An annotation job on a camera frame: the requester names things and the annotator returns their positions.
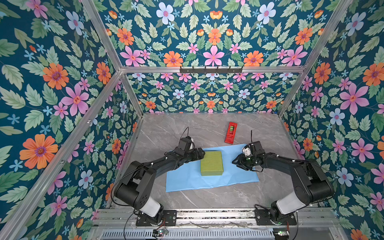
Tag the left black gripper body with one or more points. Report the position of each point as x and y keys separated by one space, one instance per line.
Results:
x=189 y=156

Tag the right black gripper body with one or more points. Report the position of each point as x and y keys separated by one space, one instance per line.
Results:
x=249 y=161

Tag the green gift box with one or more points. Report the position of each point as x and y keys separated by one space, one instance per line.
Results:
x=212 y=164

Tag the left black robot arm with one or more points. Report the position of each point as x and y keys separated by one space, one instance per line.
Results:
x=135 y=186

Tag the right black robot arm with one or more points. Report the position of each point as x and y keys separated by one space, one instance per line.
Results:
x=310 y=183

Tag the red tape dispenser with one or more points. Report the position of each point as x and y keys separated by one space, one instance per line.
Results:
x=229 y=139

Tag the white ventilation grille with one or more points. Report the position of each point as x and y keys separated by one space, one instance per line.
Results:
x=188 y=234

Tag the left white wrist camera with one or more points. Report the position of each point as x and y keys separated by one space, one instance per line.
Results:
x=191 y=142

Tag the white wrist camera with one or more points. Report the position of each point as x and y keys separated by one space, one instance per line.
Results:
x=247 y=151
x=191 y=142

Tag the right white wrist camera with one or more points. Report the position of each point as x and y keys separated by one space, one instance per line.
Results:
x=247 y=151

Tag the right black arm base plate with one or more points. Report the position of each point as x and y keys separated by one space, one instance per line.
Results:
x=265 y=217

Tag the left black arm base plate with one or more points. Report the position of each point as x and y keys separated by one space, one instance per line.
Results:
x=166 y=218

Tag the black hook rail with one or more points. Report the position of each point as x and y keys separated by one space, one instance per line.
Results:
x=210 y=70

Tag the aluminium front mounting rail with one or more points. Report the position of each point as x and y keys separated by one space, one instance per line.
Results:
x=221 y=217

